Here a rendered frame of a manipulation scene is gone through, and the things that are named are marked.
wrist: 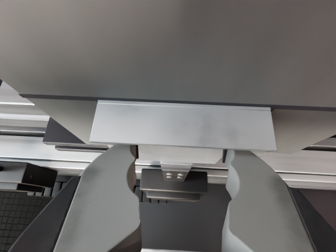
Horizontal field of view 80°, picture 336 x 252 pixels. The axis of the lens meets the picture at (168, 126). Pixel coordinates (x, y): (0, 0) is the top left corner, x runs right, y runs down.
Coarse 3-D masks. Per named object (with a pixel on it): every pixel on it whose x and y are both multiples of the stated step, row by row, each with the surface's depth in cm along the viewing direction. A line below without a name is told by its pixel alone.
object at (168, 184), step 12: (144, 168) 37; (168, 168) 24; (180, 168) 24; (144, 180) 36; (156, 180) 36; (168, 180) 36; (180, 180) 35; (192, 180) 36; (204, 180) 36; (156, 192) 36; (168, 192) 36; (180, 192) 36; (192, 192) 35; (204, 192) 35
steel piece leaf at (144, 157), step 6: (144, 156) 20; (150, 156) 20; (156, 156) 20; (162, 156) 20; (168, 156) 20; (174, 156) 20; (180, 156) 20; (186, 156) 19; (192, 156) 19; (198, 156) 19; (192, 162) 22; (198, 162) 22; (204, 162) 21; (210, 162) 21
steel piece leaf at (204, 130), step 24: (96, 120) 10; (120, 120) 10; (144, 120) 10; (168, 120) 10; (192, 120) 10; (216, 120) 10; (240, 120) 10; (264, 120) 10; (144, 144) 9; (168, 144) 9; (192, 144) 9; (216, 144) 9; (240, 144) 9; (264, 144) 9
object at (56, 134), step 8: (48, 120) 19; (48, 128) 19; (56, 128) 19; (64, 128) 19; (48, 136) 18; (56, 136) 18; (64, 136) 18; (72, 136) 18; (48, 144) 19; (56, 144) 19; (64, 144) 19; (72, 144) 18; (80, 144) 18; (88, 144) 18; (96, 144) 18; (96, 152) 21
